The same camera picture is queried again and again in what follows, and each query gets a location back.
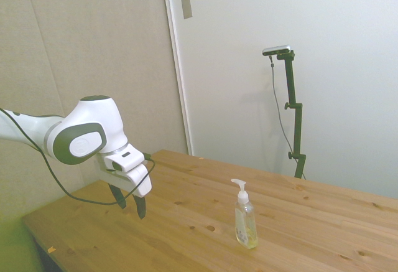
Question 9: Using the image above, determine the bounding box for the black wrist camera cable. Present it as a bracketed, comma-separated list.
[0, 107, 156, 205]

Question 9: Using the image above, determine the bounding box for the clear yellow sanitizer pump bottle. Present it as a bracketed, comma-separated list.
[230, 178, 259, 250]

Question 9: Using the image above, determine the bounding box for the grey wall plate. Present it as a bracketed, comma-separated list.
[181, 0, 193, 20]

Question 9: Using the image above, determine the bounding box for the white door frame strip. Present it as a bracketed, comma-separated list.
[160, 0, 194, 156]

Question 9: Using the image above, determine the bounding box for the silver exterior camera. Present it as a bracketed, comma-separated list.
[262, 45, 292, 57]

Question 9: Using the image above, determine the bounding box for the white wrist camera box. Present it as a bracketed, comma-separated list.
[103, 144, 146, 174]

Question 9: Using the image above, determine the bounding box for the black camera stand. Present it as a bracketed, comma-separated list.
[276, 50, 307, 179]

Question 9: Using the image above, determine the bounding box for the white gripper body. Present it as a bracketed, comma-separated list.
[95, 154, 153, 198]

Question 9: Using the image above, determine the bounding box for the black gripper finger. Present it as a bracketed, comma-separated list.
[131, 194, 147, 220]
[108, 184, 127, 210]

